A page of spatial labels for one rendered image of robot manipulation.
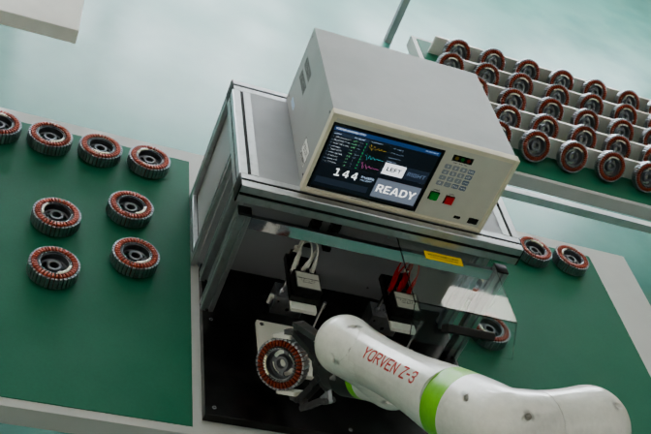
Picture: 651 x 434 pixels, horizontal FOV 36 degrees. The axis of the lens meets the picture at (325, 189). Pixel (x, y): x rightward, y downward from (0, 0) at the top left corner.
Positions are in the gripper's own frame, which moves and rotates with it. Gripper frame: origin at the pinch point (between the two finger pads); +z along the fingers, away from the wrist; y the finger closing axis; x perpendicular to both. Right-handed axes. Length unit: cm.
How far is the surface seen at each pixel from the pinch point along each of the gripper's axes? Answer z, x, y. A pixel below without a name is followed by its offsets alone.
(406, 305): -1.8, -33.5, 7.8
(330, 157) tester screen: -7.4, -10.8, 42.2
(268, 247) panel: 24.7, -14.9, 23.0
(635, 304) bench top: 11, -136, -6
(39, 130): 73, 20, 57
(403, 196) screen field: -10.1, -27.9, 32.8
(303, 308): 6.2, -10.4, 9.8
